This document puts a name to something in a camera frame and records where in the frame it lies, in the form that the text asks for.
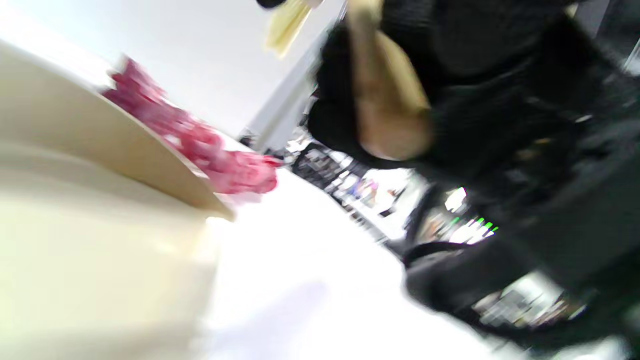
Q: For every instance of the person's left hand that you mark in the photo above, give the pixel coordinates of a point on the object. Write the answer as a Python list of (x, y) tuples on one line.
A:
[(272, 3)]

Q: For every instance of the person's right hand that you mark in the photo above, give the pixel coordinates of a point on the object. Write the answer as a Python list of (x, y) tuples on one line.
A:
[(475, 100)]

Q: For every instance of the pile of pink paper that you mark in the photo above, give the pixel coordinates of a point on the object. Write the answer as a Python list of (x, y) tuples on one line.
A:
[(200, 140)]

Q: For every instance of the beige plastic dustpan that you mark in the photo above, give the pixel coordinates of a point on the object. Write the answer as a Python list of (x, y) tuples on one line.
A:
[(100, 225)]

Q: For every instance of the white partition panel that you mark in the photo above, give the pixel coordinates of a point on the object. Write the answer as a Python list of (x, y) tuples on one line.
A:
[(200, 50)]

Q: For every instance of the black handheld controller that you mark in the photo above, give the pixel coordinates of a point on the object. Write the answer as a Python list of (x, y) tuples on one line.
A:
[(450, 280)]

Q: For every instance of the white table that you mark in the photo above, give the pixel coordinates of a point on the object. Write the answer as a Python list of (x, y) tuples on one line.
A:
[(310, 280)]

